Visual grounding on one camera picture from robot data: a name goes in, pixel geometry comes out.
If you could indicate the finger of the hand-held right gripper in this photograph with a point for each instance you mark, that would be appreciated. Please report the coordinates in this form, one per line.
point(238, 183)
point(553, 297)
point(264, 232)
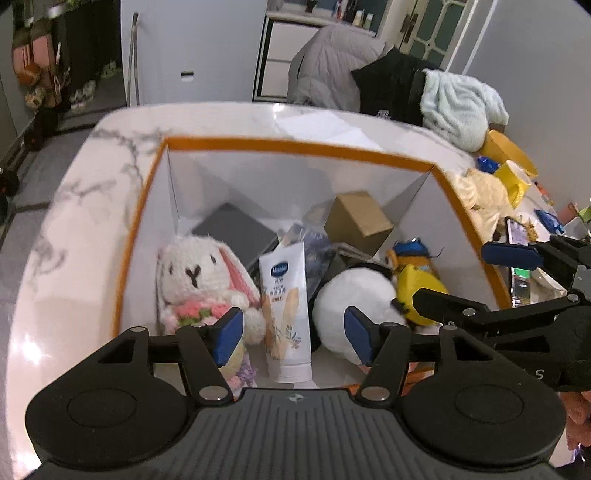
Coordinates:
point(443, 304)
point(508, 254)

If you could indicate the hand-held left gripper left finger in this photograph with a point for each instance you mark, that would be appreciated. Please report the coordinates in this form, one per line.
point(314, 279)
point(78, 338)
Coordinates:
point(228, 334)

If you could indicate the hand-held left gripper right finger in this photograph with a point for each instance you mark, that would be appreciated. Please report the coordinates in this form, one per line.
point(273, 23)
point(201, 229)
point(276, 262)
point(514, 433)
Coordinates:
point(360, 334)

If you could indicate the yellow duck plush blue hat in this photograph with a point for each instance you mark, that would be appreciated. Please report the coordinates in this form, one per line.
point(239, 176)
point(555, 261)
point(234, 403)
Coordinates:
point(415, 277)

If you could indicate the white lotion tube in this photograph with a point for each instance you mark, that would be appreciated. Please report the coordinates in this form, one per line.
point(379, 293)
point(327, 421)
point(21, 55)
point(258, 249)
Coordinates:
point(286, 304)

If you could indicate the white bunny plush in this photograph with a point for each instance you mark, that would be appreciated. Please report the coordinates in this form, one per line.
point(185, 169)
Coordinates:
point(198, 272)

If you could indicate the dark blue packet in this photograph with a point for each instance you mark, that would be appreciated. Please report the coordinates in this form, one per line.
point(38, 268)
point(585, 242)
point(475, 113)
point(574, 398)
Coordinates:
point(318, 258)

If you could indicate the small brown cardboard box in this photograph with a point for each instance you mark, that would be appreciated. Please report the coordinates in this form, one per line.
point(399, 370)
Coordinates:
point(358, 219)

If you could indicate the white box with orange rim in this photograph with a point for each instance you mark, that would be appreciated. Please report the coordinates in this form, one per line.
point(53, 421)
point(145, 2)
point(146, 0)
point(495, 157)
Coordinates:
point(295, 147)

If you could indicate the person's right hand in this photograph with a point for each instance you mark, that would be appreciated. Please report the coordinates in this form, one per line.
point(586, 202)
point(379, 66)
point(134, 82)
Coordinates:
point(579, 410)

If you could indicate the smartphone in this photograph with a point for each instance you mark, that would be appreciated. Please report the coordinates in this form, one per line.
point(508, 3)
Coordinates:
point(518, 230)

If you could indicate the white panda plush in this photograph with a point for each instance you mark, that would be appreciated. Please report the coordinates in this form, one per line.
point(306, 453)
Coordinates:
point(351, 304)

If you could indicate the cream plush toy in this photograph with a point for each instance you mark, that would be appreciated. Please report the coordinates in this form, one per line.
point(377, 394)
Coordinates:
point(491, 198)

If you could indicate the yellow mug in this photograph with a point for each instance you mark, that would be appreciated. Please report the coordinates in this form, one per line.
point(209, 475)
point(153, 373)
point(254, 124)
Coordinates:
point(512, 182)

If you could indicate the small blue object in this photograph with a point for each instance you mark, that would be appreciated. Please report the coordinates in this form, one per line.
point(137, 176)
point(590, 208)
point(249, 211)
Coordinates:
point(487, 162)

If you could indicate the grey flat box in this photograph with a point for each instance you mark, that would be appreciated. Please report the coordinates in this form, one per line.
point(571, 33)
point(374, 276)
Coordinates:
point(240, 230)

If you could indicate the light blue fleece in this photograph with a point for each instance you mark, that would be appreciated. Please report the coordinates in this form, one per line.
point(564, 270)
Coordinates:
point(461, 108)

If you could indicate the black jacket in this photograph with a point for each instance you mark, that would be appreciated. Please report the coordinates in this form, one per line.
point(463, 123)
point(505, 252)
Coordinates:
point(392, 90)

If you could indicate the glass panel door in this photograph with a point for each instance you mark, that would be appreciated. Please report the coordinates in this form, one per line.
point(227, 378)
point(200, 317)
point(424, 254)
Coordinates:
point(438, 32)

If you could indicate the grey padded jacket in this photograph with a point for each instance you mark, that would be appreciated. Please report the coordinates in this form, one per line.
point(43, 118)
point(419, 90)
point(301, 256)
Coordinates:
point(332, 69)

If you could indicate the pair of shoes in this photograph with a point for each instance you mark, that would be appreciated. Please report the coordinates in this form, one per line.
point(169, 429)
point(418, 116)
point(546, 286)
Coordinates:
point(83, 94)

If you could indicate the white cabinet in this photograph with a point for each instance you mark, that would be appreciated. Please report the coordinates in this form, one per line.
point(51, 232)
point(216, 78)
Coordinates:
point(274, 55)

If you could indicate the row of toiletry bottles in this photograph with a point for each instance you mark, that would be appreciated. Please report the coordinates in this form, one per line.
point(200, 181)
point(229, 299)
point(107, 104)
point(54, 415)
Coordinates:
point(355, 14)

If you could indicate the mop pole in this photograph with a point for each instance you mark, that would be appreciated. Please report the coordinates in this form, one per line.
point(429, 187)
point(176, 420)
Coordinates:
point(134, 60)

